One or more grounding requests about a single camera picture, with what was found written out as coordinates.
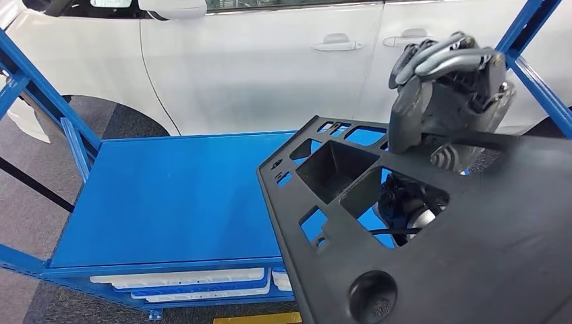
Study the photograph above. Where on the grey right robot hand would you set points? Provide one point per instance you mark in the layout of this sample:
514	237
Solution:
447	94

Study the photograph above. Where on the black plastic car panel part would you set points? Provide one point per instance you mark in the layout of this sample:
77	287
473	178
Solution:
447	277

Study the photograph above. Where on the white car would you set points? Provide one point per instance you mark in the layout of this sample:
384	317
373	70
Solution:
246	80

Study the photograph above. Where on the blue metal shelf rack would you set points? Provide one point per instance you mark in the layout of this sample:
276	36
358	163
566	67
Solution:
178	192

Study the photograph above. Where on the white plastic bin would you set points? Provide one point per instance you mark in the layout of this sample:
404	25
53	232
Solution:
210	296
282	281
178	277

